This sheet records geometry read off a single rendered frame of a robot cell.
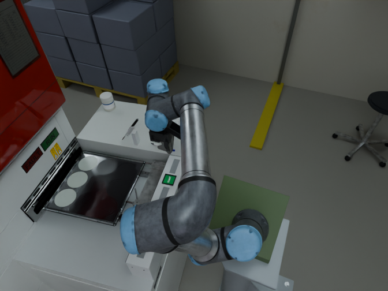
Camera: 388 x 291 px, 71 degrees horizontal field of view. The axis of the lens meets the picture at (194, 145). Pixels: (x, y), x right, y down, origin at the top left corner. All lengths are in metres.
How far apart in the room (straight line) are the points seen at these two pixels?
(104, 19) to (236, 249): 2.39
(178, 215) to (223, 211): 0.61
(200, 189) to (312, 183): 2.05
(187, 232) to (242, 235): 0.39
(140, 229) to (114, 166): 0.85
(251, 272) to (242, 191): 0.33
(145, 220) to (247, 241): 0.44
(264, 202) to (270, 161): 1.52
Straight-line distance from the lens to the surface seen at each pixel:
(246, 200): 1.19
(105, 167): 1.50
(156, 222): 0.64
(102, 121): 1.66
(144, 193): 1.37
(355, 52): 3.43
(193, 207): 0.62
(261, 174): 2.56
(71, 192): 1.46
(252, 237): 0.99
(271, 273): 1.27
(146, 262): 1.12
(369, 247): 2.49
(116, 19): 2.80
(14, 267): 1.53
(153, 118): 0.88
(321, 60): 3.47
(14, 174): 1.34
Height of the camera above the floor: 2.00
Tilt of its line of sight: 47 degrees down
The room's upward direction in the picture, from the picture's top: 2 degrees counter-clockwise
